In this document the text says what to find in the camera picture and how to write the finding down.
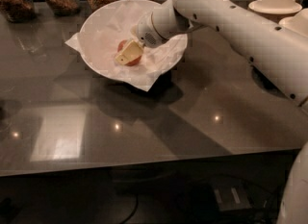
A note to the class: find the white bowl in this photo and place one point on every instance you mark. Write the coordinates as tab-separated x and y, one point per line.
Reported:
96	42

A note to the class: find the black power adapter box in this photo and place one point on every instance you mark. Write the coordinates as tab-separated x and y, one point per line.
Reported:
231	197

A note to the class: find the red apple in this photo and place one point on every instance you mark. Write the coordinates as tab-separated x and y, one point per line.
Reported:
133	62

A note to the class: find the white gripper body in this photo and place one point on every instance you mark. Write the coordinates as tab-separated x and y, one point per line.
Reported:
145	32

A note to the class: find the tall stack paper bowls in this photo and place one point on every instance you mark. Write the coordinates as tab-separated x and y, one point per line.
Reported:
275	10

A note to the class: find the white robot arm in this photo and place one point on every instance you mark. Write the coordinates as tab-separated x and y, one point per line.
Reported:
279	53

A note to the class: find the white paper liner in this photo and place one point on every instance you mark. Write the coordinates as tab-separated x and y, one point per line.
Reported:
106	26

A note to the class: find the glass jar dark granola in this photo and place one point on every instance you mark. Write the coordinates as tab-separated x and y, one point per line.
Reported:
17	10

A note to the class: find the black tray under bowls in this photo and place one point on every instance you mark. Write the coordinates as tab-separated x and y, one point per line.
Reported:
264	83

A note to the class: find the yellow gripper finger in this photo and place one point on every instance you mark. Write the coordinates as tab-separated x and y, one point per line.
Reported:
128	53

